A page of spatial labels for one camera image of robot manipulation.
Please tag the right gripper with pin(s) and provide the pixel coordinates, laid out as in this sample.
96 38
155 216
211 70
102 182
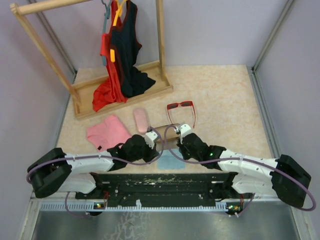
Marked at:
181 150

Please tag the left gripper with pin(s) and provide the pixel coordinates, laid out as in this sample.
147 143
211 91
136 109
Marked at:
153 153

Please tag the small blue cloth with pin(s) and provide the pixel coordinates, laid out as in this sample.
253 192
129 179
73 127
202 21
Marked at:
169 162

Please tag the brown glasses case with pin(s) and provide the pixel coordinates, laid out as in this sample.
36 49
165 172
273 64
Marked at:
171 135

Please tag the pink shirt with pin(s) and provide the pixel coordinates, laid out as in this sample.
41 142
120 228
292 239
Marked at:
108 133

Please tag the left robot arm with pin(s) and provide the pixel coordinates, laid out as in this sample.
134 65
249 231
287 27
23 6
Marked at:
57 171

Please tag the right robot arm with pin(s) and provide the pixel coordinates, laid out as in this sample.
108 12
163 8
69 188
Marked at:
279 177

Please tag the wooden clothes rack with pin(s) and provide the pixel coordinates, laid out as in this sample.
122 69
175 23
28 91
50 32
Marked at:
82 93

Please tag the black tank top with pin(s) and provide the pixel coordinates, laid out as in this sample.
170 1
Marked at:
126 47

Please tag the grey-blue hanger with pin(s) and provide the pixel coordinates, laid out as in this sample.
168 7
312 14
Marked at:
107 16

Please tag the yellow hanger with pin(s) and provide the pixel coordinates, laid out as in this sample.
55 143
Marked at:
114 24

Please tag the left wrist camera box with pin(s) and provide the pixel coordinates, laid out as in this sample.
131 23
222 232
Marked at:
150 137

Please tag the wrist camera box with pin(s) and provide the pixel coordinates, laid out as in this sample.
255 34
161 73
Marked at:
150 137
183 130

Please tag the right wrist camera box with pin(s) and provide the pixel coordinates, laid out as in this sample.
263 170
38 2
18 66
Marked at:
183 130

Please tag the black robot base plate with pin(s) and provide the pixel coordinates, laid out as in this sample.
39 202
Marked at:
163 190

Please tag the white cable duct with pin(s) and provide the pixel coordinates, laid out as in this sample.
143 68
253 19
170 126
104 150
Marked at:
90 206

